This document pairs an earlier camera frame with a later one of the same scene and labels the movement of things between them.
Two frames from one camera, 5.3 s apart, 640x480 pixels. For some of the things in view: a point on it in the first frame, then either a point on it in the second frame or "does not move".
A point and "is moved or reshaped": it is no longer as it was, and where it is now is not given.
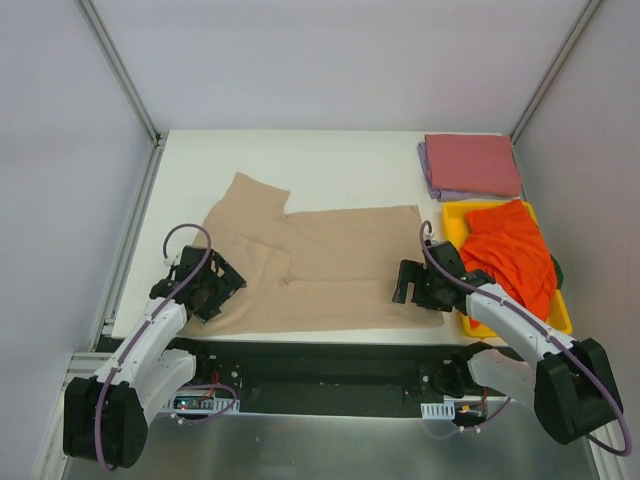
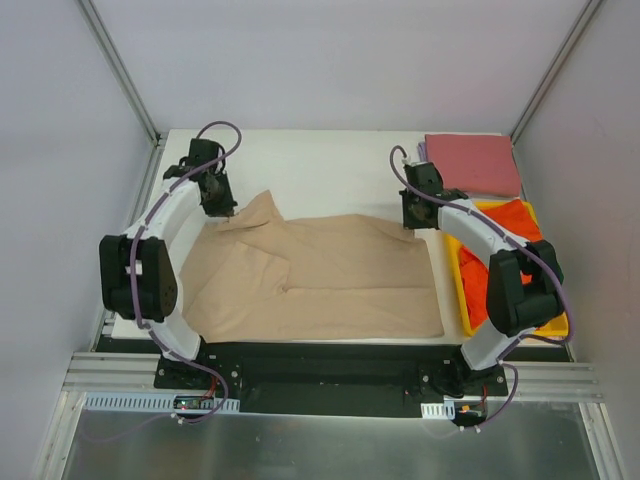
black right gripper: [409, 282] to [415, 216]
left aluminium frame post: [110, 51] does not move
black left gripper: [223, 279] to [220, 201]
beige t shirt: [333, 270] is moved or reshaped
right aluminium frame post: [586, 13] does not move
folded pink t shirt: [478, 164] does not move
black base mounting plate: [321, 377] does not move
